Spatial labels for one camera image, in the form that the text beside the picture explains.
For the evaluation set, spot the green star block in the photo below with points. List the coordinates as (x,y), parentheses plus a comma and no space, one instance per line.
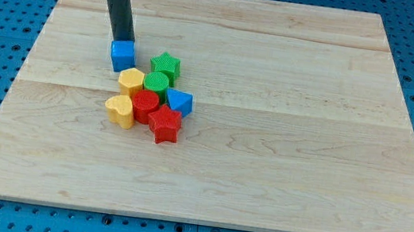
(167,64)

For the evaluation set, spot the yellow heart block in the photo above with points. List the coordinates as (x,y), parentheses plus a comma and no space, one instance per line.
(119,110)

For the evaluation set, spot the red cylinder block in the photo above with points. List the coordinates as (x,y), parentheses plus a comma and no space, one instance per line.
(144,103)

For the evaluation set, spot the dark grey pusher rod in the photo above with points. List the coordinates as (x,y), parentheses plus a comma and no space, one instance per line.
(121,20)

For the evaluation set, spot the blue triangle block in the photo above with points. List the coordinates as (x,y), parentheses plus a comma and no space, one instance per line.
(180,101)

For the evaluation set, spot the wooden board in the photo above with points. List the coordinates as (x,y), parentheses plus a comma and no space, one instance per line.
(299,121)

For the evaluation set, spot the green cylinder block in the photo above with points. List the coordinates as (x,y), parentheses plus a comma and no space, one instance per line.
(157,82)

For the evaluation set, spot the red star block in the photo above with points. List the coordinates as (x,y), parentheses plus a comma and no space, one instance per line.
(165,124)

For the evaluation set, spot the yellow hexagon block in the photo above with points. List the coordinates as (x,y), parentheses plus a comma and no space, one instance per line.
(131,81)

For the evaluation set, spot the blue cube block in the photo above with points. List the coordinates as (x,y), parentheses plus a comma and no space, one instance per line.
(122,55)

